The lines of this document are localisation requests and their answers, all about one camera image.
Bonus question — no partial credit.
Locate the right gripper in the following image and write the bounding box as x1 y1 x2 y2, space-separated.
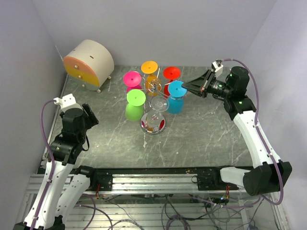
182 69 233 99

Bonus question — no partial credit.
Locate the red plastic wine glass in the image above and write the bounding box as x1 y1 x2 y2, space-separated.
163 66 181 98

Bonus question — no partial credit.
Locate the blue plastic wine glass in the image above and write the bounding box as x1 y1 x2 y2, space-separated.
167 80 187 115

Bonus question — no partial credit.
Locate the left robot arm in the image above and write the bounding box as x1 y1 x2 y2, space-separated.
13 103 99 230

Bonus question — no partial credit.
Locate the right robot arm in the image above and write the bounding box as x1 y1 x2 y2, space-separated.
182 66 292 196

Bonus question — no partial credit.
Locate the orange plastic wine glass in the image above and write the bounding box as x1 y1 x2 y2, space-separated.
141 60 162 96

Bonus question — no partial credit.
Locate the green plastic wine glass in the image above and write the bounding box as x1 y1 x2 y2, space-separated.
125 89 146 121

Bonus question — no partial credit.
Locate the pink plastic wine glass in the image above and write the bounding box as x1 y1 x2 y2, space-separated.
123 71 142 93

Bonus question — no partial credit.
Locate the clear wine glass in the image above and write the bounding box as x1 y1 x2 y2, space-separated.
145 96 169 133

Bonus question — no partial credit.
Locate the chrome wine glass rack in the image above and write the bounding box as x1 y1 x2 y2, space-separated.
140 70 183 136

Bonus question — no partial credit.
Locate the round mini drawer cabinet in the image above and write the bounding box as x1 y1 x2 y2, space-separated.
63 39 115 93

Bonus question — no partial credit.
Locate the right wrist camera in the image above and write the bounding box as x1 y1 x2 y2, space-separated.
211 59 224 77

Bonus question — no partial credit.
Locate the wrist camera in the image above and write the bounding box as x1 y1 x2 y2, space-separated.
211 59 224 77
54 93 82 113

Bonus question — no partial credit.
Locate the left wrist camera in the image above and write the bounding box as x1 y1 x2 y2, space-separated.
54 93 82 113

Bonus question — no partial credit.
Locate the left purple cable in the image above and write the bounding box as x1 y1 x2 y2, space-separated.
40 100 60 226

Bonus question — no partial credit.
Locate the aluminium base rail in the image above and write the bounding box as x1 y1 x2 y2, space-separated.
27 166 245 195

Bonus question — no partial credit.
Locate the floor cable bundle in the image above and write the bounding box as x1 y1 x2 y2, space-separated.
71 191 269 230

